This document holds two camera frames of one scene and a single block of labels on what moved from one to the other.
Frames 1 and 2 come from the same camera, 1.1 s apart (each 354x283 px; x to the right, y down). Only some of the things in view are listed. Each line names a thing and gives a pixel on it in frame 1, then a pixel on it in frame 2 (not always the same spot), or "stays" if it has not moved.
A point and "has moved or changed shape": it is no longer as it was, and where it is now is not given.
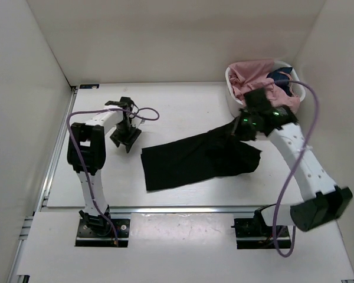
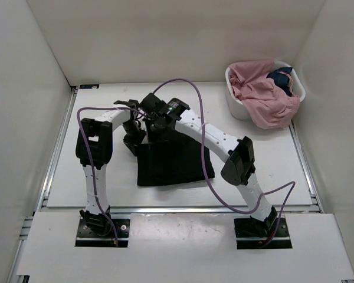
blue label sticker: [89, 86] stays
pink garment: [248, 75] stays
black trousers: [199, 158] has moved or changed shape
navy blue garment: [277, 75] stays
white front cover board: [194, 246] stays
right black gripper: [241, 135] -> [154, 138]
